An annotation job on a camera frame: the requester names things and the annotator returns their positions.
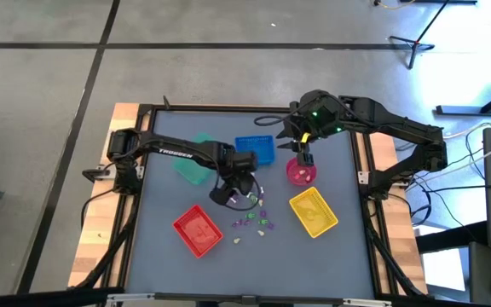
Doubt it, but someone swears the black table frame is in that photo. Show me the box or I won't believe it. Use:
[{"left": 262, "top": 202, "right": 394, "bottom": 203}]
[{"left": 70, "top": 96, "right": 428, "bottom": 307}]

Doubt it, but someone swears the black floor cable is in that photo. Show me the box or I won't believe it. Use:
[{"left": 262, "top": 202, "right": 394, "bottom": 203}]
[{"left": 422, "top": 183, "right": 491, "bottom": 193}]

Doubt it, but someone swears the pink plastic bowl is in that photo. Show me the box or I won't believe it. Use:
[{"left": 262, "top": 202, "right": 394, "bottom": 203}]
[{"left": 286, "top": 156, "right": 318, "bottom": 187}]

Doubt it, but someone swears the grey table mat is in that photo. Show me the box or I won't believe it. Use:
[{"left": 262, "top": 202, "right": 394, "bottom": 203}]
[{"left": 125, "top": 111, "right": 375, "bottom": 299}]

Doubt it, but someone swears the black desk crossbar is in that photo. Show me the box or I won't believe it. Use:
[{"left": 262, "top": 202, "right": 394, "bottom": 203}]
[{"left": 415, "top": 220, "right": 489, "bottom": 253}]

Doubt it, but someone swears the black desk leg base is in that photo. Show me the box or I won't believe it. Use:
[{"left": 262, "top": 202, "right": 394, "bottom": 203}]
[{"left": 436, "top": 83, "right": 491, "bottom": 117}]

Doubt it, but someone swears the yellow plastic basket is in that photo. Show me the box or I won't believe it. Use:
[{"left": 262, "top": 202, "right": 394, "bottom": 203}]
[{"left": 288, "top": 185, "right": 340, "bottom": 240}]

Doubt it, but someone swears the blue plastic basket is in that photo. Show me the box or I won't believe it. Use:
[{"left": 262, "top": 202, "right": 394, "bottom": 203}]
[{"left": 234, "top": 135, "right": 277, "bottom": 166}]

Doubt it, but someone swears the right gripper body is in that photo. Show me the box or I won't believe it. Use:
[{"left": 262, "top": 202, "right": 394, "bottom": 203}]
[{"left": 275, "top": 125, "right": 315, "bottom": 154}]

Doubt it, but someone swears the teal plastic basket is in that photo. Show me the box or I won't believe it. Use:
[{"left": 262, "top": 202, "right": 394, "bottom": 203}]
[{"left": 170, "top": 131, "right": 223, "bottom": 186}]

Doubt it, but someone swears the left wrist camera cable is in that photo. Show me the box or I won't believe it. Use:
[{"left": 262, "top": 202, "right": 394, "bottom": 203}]
[{"left": 212, "top": 168, "right": 262, "bottom": 212}]

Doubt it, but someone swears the red plastic basket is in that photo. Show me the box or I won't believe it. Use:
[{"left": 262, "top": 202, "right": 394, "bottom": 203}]
[{"left": 171, "top": 204, "right": 224, "bottom": 259}]

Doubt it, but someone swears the white cable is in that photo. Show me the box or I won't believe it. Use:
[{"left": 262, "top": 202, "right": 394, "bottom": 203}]
[
  {"left": 407, "top": 134, "right": 491, "bottom": 182},
  {"left": 441, "top": 113, "right": 491, "bottom": 141}
]

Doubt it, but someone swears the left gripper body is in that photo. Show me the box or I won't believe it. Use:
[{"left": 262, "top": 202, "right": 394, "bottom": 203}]
[{"left": 222, "top": 149, "right": 260, "bottom": 184}]

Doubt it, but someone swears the black tripod stand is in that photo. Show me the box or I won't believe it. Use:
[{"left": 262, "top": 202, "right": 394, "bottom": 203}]
[{"left": 388, "top": 0, "right": 451, "bottom": 71}]

